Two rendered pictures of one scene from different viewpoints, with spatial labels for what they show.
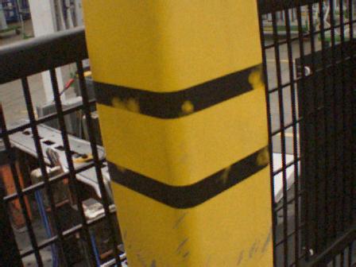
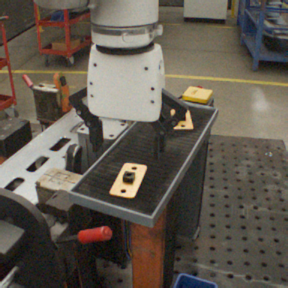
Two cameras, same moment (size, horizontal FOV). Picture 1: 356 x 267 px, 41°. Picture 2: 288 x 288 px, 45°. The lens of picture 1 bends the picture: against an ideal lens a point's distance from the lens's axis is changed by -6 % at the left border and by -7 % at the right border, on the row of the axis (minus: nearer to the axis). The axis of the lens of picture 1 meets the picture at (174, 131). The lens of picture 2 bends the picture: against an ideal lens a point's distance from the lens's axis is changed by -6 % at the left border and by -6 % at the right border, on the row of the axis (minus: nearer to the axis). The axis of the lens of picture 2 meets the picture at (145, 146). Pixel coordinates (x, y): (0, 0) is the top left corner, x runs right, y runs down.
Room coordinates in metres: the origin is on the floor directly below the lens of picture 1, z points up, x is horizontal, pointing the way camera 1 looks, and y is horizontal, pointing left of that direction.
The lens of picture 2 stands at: (1.64, -0.30, 1.51)
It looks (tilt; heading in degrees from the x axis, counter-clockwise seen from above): 32 degrees down; 62
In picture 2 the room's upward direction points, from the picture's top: straight up
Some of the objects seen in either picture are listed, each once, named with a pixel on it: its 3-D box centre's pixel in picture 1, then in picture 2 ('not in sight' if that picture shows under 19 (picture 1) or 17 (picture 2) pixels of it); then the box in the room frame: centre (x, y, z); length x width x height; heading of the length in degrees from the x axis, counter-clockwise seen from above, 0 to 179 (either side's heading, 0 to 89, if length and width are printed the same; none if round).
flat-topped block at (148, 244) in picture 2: not in sight; (154, 237); (1.91, 0.18, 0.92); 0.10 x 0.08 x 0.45; 39
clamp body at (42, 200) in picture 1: (57, 218); not in sight; (1.37, 0.40, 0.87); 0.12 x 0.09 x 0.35; 129
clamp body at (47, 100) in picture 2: not in sight; (55, 133); (1.87, 0.81, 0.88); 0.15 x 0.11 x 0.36; 129
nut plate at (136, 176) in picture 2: not in sight; (129, 177); (1.82, 0.11, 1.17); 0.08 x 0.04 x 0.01; 48
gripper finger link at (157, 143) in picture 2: not in sight; (166, 136); (1.87, 0.08, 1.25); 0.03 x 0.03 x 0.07; 48
